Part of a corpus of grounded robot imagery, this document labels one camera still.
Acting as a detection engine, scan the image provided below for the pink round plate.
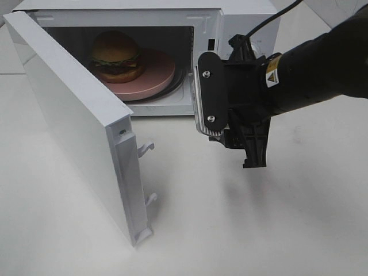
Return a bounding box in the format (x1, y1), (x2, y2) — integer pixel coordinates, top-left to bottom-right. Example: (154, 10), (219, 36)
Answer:
(105, 48), (175, 101)

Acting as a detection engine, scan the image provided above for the burger with sesame-free bun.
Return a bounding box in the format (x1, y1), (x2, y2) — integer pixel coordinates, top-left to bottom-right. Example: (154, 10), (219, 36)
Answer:
(89, 30), (145, 83)

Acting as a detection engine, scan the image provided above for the glass microwave turntable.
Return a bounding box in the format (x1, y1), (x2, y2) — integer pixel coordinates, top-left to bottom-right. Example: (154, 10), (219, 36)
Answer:
(123, 67), (186, 104)

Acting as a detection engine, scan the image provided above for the white microwave oven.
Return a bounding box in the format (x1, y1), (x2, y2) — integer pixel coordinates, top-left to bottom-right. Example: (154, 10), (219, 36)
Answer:
(11, 1), (276, 116)

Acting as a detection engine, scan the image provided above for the white microwave door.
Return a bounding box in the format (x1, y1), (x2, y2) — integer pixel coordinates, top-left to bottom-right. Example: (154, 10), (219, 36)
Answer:
(4, 11), (157, 246)

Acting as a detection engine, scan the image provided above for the black cable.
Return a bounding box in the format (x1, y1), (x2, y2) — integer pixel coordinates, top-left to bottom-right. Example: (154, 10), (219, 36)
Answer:
(247, 0), (304, 38)

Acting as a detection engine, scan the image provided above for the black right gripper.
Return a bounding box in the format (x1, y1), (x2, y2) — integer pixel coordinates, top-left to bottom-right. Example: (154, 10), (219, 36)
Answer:
(209, 34), (271, 168)

